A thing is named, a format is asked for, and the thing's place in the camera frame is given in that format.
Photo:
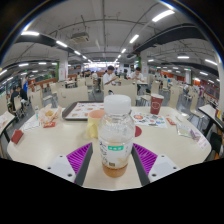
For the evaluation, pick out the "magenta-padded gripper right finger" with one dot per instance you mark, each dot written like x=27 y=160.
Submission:
x=163 y=166

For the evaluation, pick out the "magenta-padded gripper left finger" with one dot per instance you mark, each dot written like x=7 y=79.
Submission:
x=61 y=166

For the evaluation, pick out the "clear tea bottle white cap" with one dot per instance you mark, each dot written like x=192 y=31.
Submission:
x=116 y=133

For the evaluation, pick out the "flat round red coaster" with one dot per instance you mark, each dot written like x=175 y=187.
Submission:
x=138 y=131

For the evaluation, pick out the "small red sauce packet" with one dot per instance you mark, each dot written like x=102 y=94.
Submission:
x=170 y=121
x=50 y=124

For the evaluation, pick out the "printed paper flyer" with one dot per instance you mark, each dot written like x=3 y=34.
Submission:
x=150 y=120

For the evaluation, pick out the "pale yellow mug pink inside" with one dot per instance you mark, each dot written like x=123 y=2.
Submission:
x=93 y=125

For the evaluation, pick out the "clear plastic bag with food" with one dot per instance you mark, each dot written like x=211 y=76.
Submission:
x=50 y=114

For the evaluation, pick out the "red table sign holder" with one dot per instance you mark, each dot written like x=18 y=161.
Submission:
x=17 y=136

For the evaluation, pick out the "red paper cup white lid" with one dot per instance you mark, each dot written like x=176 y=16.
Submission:
x=156 y=105

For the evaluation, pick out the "cream canteen chairs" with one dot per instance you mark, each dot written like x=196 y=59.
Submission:
x=120 y=91

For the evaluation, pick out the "ceiling air conditioner unit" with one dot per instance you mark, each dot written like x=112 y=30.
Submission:
x=80 y=37

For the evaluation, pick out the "ceiling light strips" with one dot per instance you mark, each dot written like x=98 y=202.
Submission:
x=163 y=15

